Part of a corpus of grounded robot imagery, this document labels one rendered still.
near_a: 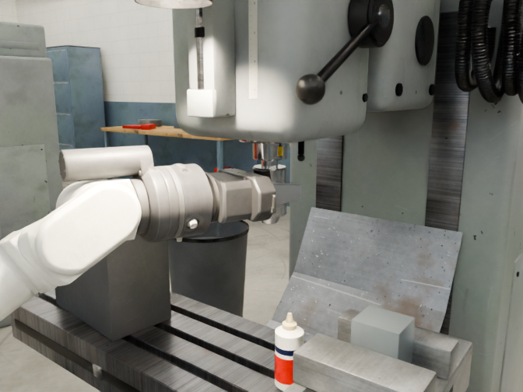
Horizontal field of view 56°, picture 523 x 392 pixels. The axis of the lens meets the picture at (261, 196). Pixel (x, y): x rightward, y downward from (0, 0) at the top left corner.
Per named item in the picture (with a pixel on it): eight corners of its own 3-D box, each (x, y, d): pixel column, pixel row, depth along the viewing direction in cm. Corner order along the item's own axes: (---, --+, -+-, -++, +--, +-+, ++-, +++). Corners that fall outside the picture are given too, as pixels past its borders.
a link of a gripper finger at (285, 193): (297, 202, 66) (258, 208, 63) (297, 179, 66) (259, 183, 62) (304, 204, 65) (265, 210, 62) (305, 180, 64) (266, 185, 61)
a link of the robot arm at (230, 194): (277, 164, 59) (186, 172, 52) (276, 240, 61) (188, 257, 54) (226, 153, 69) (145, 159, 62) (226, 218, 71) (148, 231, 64)
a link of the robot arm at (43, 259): (155, 220, 52) (43, 306, 46) (128, 214, 59) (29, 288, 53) (119, 169, 49) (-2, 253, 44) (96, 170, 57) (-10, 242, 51)
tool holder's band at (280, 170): (293, 174, 65) (294, 166, 65) (265, 177, 63) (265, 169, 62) (273, 169, 69) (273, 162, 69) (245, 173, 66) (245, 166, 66)
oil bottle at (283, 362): (292, 396, 67) (293, 322, 64) (268, 385, 69) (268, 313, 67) (308, 382, 70) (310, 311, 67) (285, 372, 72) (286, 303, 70)
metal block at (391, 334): (396, 381, 56) (399, 334, 55) (349, 364, 60) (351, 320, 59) (412, 362, 60) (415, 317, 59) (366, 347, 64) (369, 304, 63)
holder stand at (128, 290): (111, 342, 81) (103, 226, 77) (55, 303, 96) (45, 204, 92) (172, 319, 89) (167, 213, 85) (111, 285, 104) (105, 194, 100)
